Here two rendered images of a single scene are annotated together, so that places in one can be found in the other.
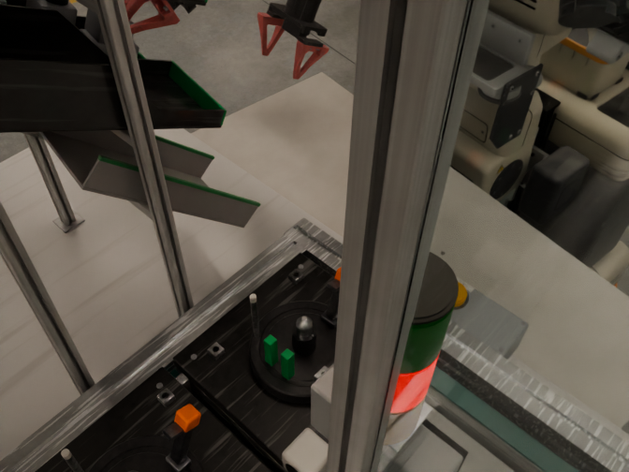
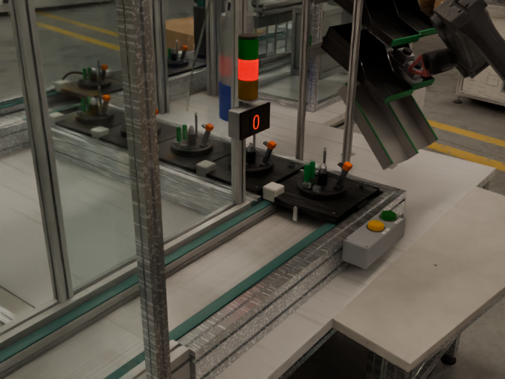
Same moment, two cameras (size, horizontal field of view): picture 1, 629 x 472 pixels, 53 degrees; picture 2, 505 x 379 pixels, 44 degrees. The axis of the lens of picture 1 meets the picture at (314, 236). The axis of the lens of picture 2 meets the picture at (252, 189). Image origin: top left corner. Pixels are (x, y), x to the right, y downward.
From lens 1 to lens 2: 1.56 m
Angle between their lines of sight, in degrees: 69
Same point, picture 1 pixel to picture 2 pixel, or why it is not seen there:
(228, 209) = (379, 151)
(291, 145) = (492, 215)
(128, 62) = (355, 47)
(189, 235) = not seen: hidden behind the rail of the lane
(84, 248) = (376, 171)
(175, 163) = (400, 140)
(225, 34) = not seen: outside the picture
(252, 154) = (474, 204)
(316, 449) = (274, 186)
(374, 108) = not seen: outside the picture
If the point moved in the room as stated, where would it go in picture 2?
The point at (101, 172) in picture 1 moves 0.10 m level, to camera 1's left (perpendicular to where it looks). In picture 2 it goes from (343, 89) to (337, 80)
